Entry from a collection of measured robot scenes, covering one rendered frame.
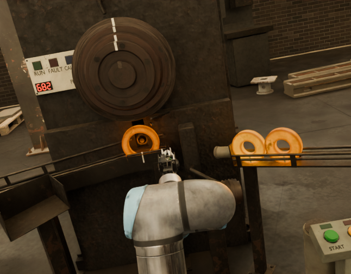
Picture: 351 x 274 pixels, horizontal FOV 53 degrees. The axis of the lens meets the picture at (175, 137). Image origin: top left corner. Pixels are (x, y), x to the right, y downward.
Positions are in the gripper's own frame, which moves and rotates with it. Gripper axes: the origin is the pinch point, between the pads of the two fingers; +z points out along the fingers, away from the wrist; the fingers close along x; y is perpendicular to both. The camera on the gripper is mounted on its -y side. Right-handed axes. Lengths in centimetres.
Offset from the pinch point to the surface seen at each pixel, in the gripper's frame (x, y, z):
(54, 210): 53, -11, -12
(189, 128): -12.2, 0.7, 15.3
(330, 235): -47, 4, -57
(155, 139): 5.5, -3.2, 15.9
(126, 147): 20.1, -4.4, 15.8
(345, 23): -397, -206, 591
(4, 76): 346, -192, 593
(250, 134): -37.4, 3.5, -0.7
